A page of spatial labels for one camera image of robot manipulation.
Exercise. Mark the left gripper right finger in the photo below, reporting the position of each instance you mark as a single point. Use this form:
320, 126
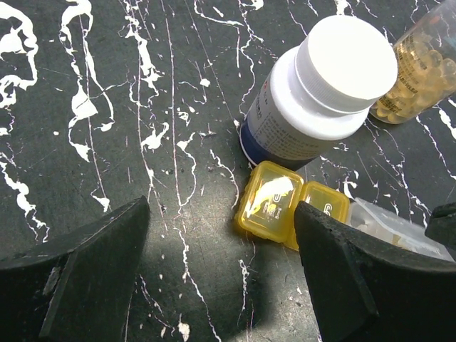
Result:
365, 289

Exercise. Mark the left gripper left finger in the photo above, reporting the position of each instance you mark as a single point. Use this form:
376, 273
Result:
78, 286

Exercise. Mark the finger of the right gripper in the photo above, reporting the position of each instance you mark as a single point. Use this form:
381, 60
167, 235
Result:
442, 225

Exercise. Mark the yellow clear weekly pill organizer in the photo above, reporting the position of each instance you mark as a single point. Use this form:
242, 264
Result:
272, 193

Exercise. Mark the clear jar of yellow capsules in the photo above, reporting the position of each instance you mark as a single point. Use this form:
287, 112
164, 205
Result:
426, 67

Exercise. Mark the white cap pill bottle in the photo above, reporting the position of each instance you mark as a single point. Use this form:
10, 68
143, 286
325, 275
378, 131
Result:
318, 93

